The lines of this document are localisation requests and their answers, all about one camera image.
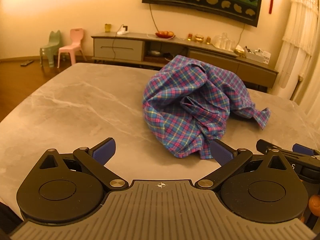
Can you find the gold tissue box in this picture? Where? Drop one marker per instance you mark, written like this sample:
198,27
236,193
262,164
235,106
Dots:
239,52

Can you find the yellow cup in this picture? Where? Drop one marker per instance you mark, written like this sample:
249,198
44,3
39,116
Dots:
108,28

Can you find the small gold ornament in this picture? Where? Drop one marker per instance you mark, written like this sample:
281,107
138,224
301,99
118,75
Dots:
190,37
208,40

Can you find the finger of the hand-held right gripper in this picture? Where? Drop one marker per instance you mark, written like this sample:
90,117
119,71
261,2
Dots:
263,145
303,148

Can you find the grey low media cabinet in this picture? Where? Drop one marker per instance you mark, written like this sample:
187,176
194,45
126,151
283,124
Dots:
120,46

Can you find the black remote control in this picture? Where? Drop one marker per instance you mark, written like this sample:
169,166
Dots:
26,63

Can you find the green plastic child chair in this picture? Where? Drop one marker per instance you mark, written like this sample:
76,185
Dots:
53,40

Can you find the cluster of glass cups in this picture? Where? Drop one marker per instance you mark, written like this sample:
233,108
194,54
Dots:
222,42

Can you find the metal bowl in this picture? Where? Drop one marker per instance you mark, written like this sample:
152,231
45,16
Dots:
153,53

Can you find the blue pink plaid shirt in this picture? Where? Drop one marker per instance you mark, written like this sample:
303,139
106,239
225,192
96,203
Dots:
175,100

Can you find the air conditioner with lace cover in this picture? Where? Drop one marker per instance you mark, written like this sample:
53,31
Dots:
297,42

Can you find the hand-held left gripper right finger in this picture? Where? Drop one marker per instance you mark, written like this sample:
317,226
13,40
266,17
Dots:
221,152

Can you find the plate of oranges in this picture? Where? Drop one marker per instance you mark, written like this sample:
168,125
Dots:
165,33

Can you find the white power strip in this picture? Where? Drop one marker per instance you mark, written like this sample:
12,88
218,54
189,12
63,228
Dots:
122,31

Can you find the white storage box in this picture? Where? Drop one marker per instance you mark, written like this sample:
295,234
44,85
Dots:
257,57

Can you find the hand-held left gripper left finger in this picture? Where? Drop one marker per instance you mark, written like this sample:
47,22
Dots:
105,148

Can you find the gold bowl ornament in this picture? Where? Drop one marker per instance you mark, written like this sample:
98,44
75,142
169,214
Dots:
199,39

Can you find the pink plastic child chair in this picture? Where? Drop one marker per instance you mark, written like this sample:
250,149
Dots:
76,36

